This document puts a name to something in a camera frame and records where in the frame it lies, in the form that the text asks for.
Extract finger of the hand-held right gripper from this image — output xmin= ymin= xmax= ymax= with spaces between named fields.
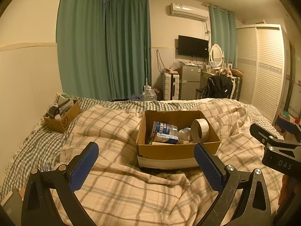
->
xmin=250 ymin=123 xmax=301 ymax=149
xmin=275 ymin=114 xmax=301 ymax=133

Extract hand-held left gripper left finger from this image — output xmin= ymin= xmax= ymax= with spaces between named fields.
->
xmin=21 ymin=142 xmax=100 ymax=226

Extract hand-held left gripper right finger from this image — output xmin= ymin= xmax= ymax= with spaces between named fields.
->
xmin=193 ymin=142 xmax=273 ymax=226

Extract white plastic bag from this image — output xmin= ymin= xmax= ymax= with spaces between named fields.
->
xmin=177 ymin=130 xmax=195 ymax=144

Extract white tape roll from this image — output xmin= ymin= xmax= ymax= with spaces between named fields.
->
xmin=190 ymin=118 xmax=210 ymax=144

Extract large cardboard box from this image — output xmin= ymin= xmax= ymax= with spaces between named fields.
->
xmin=136 ymin=109 xmax=221 ymax=170

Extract blue white tissue pack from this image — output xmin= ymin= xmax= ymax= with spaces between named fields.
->
xmin=155 ymin=132 xmax=179 ymax=144

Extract blue label plastic bottle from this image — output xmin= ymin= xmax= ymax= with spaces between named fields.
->
xmin=150 ymin=121 xmax=179 ymax=137

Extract person's right hand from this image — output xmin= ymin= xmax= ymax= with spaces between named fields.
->
xmin=281 ymin=175 xmax=292 ymax=201

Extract beige plaid blanket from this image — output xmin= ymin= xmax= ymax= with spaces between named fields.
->
xmin=60 ymin=98 xmax=283 ymax=226

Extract room door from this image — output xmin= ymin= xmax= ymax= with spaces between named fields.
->
xmin=286 ymin=40 xmax=301 ymax=114

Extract small printed cardboard box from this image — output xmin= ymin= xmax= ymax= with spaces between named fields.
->
xmin=43 ymin=100 xmax=81 ymax=133

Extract grey suitcase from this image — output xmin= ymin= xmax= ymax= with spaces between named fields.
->
xmin=232 ymin=75 xmax=243 ymax=100

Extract white louvred wardrobe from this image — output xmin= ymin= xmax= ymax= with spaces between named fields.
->
xmin=236 ymin=24 xmax=290 ymax=123

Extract black jacket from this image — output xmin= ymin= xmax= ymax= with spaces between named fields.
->
xmin=202 ymin=75 xmax=233 ymax=99

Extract blonde wig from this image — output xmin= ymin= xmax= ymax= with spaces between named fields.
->
xmin=216 ymin=68 xmax=232 ymax=77

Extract white green carton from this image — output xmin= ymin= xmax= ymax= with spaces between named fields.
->
xmin=55 ymin=93 xmax=74 ymax=104

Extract grey flat device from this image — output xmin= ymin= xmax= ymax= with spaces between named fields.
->
xmin=0 ymin=188 xmax=24 ymax=226

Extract grey small fridge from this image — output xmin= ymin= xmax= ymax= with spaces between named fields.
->
xmin=179 ymin=65 xmax=201 ymax=100

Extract white ribbed suitcase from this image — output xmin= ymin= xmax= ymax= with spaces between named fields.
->
xmin=162 ymin=73 xmax=180 ymax=100

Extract white oval mirror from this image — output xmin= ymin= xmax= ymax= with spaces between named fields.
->
xmin=210 ymin=44 xmax=225 ymax=67

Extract clear water jug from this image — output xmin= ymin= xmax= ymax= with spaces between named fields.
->
xmin=141 ymin=86 xmax=157 ymax=102

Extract clear plastic bags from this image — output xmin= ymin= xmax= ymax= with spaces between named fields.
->
xmin=169 ymin=60 xmax=183 ymax=71

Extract narrow green curtain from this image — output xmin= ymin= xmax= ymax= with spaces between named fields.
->
xmin=209 ymin=5 xmax=236 ymax=67

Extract white pole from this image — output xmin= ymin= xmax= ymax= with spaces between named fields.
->
xmin=144 ymin=46 xmax=149 ymax=87

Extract wide green curtain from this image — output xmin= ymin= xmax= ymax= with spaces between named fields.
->
xmin=56 ymin=0 xmax=107 ymax=100

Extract pleated green curtain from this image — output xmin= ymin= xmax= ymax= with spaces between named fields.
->
xmin=105 ymin=0 xmax=152 ymax=101

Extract white air conditioner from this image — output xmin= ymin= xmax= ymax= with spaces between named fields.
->
xmin=167 ymin=3 xmax=209 ymax=21

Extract black wall television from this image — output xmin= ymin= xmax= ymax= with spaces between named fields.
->
xmin=178 ymin=35 xmax=209 ymax=58

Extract wall cables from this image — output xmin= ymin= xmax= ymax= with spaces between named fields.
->
xmin=156 ymin=49 xmax=166 ymax=72

